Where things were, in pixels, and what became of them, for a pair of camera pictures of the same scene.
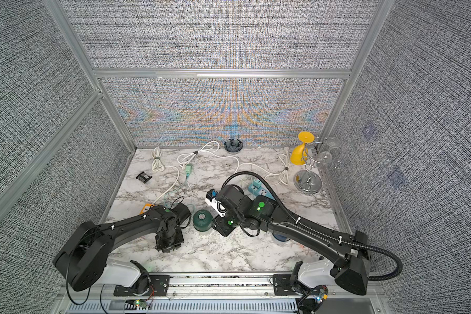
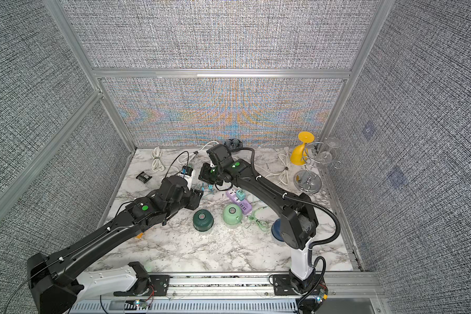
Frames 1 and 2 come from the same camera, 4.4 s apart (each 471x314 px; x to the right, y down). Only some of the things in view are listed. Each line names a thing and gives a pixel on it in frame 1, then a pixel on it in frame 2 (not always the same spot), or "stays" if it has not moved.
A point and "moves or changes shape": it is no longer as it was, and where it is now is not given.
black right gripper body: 226,225 to 212,175
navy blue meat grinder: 280,237 stays
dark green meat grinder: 203,220 stays
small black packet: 143,177 stays
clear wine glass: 324,158 stays
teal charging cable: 169,192 moves or changes shape
